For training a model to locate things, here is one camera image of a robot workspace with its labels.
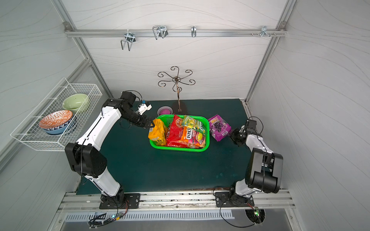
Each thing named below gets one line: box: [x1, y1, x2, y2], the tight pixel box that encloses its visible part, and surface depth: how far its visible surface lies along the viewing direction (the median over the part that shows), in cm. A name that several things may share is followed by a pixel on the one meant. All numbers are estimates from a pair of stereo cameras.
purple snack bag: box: [208, 114, 232, 142], surface depth 100 cm
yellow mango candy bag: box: [147, 118, 168, 147], surface depth 88 cm
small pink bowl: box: [157, 105, 173, 116], surface depth 109 cm
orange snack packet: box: [180, 126, 207, 148], surface depth 89 cm
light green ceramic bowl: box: [62, 93, 88, 113], surface depth 73 cm
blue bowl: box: [42, 119, 74, 135], surface depth 59 cm
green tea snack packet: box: [182, 115, 208, 135], surface depth 93 cm
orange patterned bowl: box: [39, 109, 73, 129], surface depth 64 cm
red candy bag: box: [165, 114, 190, 148], surface depth 92 cm
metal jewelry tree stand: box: [157, 65, 196, 113], surface depth 92 cm
